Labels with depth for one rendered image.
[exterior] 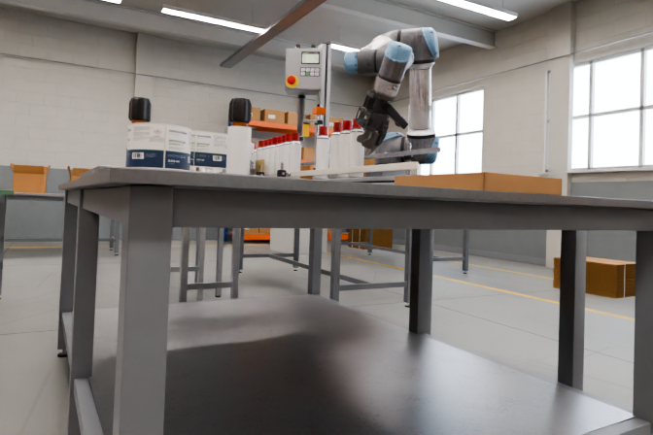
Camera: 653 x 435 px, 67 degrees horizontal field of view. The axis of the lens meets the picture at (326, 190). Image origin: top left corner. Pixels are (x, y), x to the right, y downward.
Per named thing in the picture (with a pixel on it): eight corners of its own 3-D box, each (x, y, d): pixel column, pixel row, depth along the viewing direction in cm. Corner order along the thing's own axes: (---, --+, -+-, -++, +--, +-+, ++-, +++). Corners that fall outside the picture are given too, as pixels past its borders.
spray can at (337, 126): (326, 179, 180) (328, 122, 181) (338, 180, 183) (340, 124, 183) (333, 179, 176) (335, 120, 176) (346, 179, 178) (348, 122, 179)
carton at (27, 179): (6, 191, 606) (8, 161, 607) (11, 192, 645) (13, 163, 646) (48, 193, 625) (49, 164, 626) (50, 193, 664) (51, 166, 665)
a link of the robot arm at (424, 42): (405, 160, 215) (401, 28, 199) (440, 160, 210) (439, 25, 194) (400, 168, 204) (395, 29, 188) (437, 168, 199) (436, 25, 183)
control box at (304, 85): (288, 94, 229) (289, 54, 230) (324, 95, 228) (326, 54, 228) (284, 89, 219) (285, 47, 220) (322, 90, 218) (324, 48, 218)
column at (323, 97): (312, 193, 221) (318, 45, 222) (321, 194, 223) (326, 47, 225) (317, 194, 217) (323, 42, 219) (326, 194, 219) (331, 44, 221)
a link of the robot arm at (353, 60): (374, 30, 201) (341, 47, 159) (401, 27, 198) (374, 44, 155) (376, 59, 206) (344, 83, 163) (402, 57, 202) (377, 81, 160)
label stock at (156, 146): (123, 170, 170) (125, 127, 170) (183, 173, 179) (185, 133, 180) (129, 167, 152) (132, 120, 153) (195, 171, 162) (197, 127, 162)
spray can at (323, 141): (312, 180, 191) (314, 126, 191) (324, 181, 193) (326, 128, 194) (319, 179, 186) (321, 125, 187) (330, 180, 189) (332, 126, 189)
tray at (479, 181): (394, 191, 129) (395, 176, 129) (466, 195, 142) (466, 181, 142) (483, 190, 103) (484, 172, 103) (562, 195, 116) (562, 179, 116)
